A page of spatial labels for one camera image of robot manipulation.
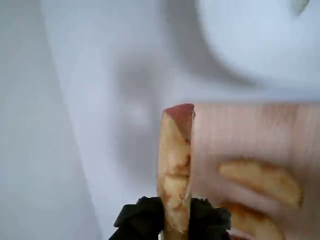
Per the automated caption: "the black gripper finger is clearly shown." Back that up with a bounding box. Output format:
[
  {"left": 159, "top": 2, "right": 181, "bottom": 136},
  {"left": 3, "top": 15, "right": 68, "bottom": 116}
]
[
  {"left": 108, "top": 196, "right": 167, "bottom": 240},
  {"left": 186, "top": 197, "right": 232, "bottom": 240}
]

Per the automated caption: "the wooden cutting board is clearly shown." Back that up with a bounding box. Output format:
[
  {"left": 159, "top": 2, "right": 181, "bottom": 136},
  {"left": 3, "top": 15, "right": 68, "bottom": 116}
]
[{"left": 193, "top": 101, "right": 320, "bottom": 240}]

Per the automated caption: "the white ceramic bowl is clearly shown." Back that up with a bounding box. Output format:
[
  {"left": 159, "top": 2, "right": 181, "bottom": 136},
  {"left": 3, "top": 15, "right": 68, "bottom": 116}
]
[{"left": 198, "top": 0, "right": 320, "bottom": 88}]

